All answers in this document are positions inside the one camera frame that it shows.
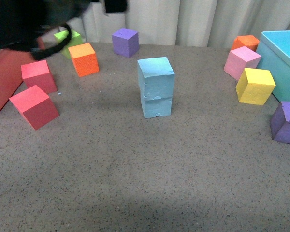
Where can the light blue cube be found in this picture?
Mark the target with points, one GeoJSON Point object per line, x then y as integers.
{"type": "Point", "coordinates": [156, 104]}
{"type": "Point", "coordinates": [156, 78]}

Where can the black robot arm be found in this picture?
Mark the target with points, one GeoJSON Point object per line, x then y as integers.
{"type": "Point", "coordinates": [23, 21]}

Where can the purple foam cube back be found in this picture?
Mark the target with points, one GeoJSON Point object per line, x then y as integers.
{"type": "Point", "coordinates": [125, 42]}

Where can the purple foam cube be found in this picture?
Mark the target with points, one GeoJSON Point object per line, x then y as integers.
{"type": "Point", "coordinates": [280, 123]}
{"type": "Point", "coordinates": [125, 42]}

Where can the orange foam cube left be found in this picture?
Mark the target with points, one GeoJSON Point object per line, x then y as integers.
{"type": "Point", "coordinates": [84, 59]}

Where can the orange foam cube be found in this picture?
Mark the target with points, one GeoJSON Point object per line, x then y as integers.
{"type": "Point", "coordinates": [84, 59]}
{"type": "Point", "coordinates": [248, 41]}

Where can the grey curtain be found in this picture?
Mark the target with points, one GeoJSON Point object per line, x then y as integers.
{"type": "Point", "coordinates": [213, 23]}

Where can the green foam cube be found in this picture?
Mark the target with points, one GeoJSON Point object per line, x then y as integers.
{"type": "Point", "coordinates": [75, 40]}

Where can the red foam cube front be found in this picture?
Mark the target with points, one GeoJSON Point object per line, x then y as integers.
{"type": "Point", "coordinates": [35, 106]}

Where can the red foam cube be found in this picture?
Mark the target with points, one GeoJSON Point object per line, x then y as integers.
{"type": "Point", "coordinates": [35, 106]}
{"type": "Point", "coordinates": [38, 73]}

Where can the pink foam cube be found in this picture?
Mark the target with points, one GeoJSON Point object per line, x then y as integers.
{"type": "Point", "coordinates": [240, 58]}

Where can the yellow foam cube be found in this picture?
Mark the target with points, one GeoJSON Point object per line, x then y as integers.
{"type": "Point", "coordinates": [255, 86]}

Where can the red foam cube rear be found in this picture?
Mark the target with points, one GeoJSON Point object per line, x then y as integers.
{"type": "Point", "coordinates": [38, 73]}

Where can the orange foam cube right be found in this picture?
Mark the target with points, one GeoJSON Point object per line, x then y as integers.
{"type": "Point", "coordinates": [248, 41]}

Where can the purple foam cube right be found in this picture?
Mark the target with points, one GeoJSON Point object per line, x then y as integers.
{"type": "Point", "coordinates": [280, 123]}

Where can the red plastic bin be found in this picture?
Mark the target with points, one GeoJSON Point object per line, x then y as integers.
{"type": "Point", "coordinates": [10, 72]}

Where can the light blue plastic bin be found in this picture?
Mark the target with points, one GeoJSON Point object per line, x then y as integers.
{"type": "Point", "coordinates": [274, 48]}

